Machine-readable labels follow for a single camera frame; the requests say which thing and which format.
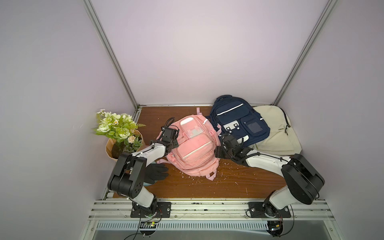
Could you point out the black glove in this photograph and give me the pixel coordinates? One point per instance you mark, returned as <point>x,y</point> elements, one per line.
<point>154,173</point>

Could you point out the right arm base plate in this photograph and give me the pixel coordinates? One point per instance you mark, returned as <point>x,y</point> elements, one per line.
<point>262,210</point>

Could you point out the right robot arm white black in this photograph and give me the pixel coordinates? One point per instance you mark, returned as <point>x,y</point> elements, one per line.
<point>303,181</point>

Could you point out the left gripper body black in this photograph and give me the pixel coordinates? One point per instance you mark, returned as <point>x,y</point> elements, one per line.
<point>175,143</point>

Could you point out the artificial green flower bouquet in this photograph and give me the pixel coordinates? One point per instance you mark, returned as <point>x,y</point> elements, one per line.
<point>121,128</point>

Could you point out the cream canvas backpack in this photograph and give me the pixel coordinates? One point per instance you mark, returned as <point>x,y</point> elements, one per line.
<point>282,140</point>

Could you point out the pink backpack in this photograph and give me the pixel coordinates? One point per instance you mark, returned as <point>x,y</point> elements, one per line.
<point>197,141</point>

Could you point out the brown paper flower pot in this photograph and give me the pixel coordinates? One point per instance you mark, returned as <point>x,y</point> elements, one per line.
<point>114,149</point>

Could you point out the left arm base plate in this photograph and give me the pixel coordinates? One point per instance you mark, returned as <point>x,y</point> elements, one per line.
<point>156,210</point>

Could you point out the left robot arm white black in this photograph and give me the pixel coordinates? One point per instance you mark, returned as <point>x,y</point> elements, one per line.
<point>128,176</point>

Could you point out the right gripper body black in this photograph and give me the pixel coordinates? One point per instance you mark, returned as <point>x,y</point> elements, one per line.
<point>227,142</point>

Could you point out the navy blue backpack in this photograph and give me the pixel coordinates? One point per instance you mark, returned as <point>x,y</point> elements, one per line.
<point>236,117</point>

